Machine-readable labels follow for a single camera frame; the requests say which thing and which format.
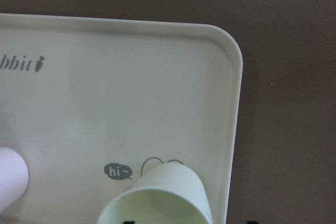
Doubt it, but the cream rabbit tray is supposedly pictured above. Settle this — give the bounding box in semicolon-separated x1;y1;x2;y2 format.
1;14;243;223

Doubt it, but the cream white cup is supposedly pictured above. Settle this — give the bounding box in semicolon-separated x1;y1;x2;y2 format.
97;163;214;223

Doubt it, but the pink cup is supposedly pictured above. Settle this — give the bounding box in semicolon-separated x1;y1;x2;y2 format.
1;147;29;211

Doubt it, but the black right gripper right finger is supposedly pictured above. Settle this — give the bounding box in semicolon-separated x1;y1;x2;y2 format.
246;220;259;224

